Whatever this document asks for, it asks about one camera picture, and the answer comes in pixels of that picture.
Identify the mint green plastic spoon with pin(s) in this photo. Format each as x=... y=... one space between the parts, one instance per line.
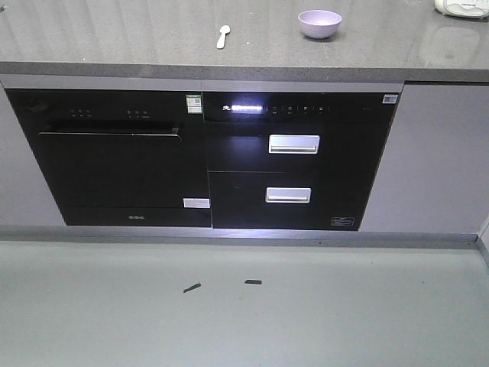
x=223 y=32

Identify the purple plastic bowl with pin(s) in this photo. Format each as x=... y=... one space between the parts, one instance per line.
x=319 y=24

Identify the black drawer sterilizer cabinet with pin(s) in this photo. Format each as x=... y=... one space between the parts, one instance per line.
x=294 y=160

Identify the left black tape strip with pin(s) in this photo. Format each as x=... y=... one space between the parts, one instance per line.
x=192 y=287

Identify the black built-in dishwasher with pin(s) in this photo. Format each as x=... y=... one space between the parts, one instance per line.
x=118 y=158

